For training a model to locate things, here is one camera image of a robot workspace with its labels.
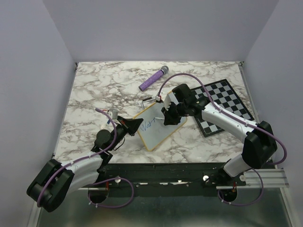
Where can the purple glitter microphone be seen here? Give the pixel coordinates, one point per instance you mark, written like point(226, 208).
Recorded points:
point(157, 75)

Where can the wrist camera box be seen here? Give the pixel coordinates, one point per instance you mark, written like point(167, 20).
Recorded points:
point(113, 113)
point(168, 100)

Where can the wire whiteboard stand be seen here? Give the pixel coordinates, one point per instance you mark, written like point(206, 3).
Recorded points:
point(145, 101)

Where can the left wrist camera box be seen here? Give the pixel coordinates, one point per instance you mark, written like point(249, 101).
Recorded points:
point(113, 113)

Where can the yellow framed whiteboard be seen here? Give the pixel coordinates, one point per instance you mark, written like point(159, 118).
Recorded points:
point(153, 132)

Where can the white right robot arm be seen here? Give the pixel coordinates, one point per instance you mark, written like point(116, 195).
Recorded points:
point(257, 138)

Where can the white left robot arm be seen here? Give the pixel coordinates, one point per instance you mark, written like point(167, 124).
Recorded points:
point(57, 179)

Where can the black white chessboard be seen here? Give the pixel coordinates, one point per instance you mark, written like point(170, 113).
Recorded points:
point(225, 96)

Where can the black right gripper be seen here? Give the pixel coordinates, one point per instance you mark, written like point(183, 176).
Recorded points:
point(169, 117)

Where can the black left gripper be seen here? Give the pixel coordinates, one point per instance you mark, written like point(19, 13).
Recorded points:
point(130, 126)

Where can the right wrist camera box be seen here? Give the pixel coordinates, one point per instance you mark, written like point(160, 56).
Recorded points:
point(168, 100)

